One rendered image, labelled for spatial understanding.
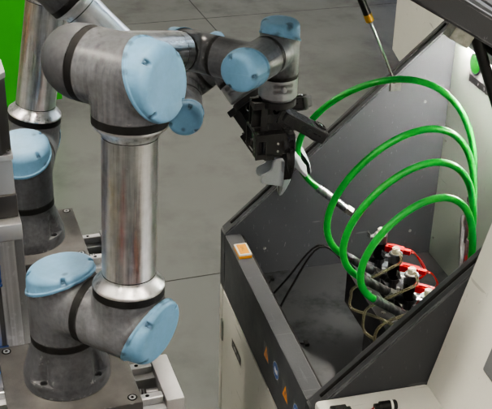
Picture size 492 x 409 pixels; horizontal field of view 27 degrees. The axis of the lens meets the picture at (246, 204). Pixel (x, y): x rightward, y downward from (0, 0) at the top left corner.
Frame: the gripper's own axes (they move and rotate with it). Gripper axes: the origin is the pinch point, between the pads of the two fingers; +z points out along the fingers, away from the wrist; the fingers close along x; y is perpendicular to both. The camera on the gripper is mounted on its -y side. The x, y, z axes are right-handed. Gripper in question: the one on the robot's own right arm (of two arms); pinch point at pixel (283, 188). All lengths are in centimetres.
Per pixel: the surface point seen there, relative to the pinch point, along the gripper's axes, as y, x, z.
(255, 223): -3.1, -29.5, 25.0
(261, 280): 1.3, -8.5, 27.1
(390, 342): -9.8, 35.9, 14.2
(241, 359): 4, -12, 51
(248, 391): 4, -6, 56
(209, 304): -18, -137, 122
